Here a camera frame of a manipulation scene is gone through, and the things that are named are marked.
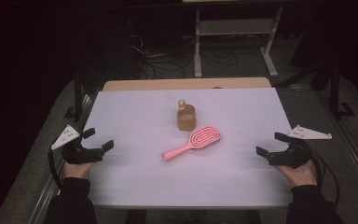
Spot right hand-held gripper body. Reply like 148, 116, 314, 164
268, 124, 333, 170

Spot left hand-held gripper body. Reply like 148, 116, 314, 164
50, 124, 105, 165

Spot pink hairbrush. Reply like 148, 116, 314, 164
161, 125, 222, 162

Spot brown cup with small figurine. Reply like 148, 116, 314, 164
176, 99, 198, 132

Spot person's left hand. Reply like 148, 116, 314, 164
63, 161, 96, 180

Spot person's right hand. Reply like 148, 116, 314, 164
275, 160, 318, 188

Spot black metal stand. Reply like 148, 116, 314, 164
328, 60, 356, 119
62, 69, 87, 123

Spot white table mat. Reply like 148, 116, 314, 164
82, 87, 295, 209

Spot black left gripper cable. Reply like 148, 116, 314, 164
47, 148, 63, 190

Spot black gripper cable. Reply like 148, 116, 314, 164
304, 146, 340, 207
47, 148, 63, 190

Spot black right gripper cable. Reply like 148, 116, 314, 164
304, 146, 340, 207

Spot metal floor rail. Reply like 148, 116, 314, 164
318, 91, 358, 195
27, 92, 94, 224

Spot tangle of black floor cables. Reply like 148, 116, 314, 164
129, 32, 189, 79

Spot white metal desk frame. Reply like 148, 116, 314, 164
193, 6, 284, 78

